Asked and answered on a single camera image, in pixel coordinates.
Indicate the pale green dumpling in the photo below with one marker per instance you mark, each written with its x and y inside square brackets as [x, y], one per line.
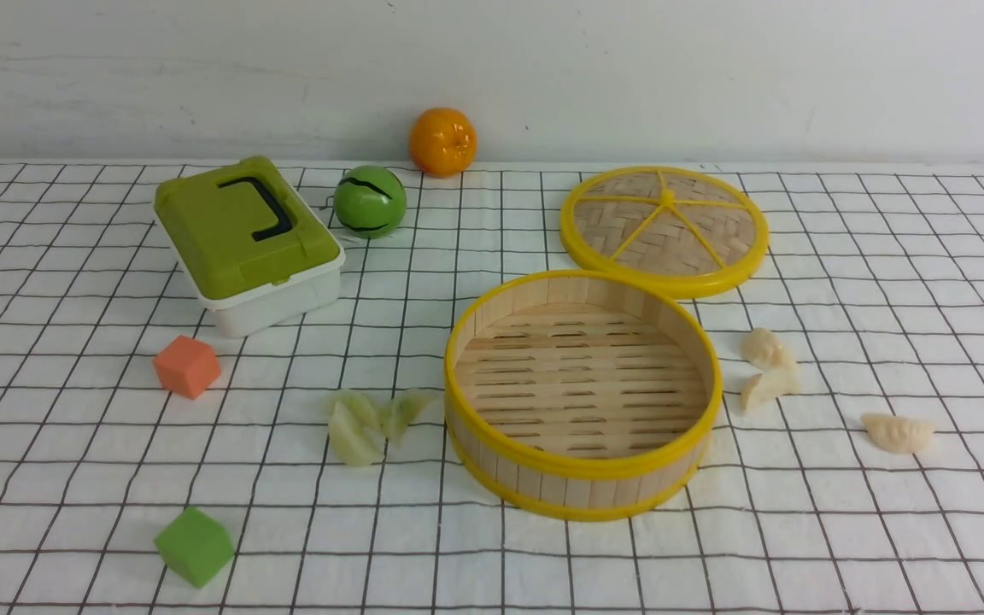
[403, 410]
[351, 443]
[359, 404]

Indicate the white dumpling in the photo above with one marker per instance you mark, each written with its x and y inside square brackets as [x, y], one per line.
[764, 349]
[765, 387]
[897, 434]

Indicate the bamboo steamer tray yellow rim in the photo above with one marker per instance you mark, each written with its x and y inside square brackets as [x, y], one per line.
[580, 395]

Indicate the yellow woven steamer lid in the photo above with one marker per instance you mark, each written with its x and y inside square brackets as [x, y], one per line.
[680, 232]

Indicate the green striped toy ball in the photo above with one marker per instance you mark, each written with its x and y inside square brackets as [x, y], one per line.
[370, 201]

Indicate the orange toy fruit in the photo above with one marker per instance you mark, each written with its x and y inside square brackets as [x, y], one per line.
[442, 142]

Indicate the green lidded storage box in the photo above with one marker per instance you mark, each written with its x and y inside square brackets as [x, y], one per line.
[254, 252]

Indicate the orange foam cube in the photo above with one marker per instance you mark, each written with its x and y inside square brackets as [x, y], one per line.
[187, 367]

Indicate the green foam cube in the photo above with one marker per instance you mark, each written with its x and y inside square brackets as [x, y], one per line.
[195, 546]

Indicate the white checkered tablecloth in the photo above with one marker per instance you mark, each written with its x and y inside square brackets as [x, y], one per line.
[874, 280]

